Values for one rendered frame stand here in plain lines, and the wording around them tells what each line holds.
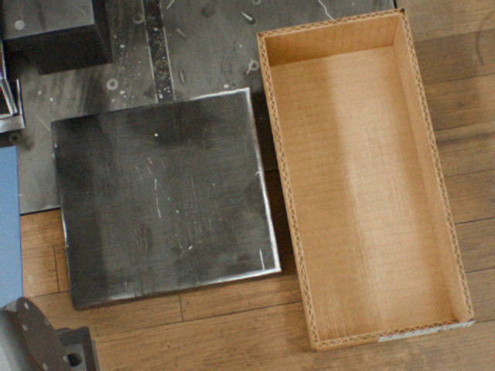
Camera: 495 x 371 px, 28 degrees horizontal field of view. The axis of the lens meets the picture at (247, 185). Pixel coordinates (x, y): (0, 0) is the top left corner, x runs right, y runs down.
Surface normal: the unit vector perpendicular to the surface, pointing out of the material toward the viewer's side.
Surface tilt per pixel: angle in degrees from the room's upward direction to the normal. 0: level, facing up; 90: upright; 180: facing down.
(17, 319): 83
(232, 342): 0
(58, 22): 0
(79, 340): 67
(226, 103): 0
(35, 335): 83
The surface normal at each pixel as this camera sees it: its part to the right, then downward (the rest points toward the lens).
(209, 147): -0.05, -0.25
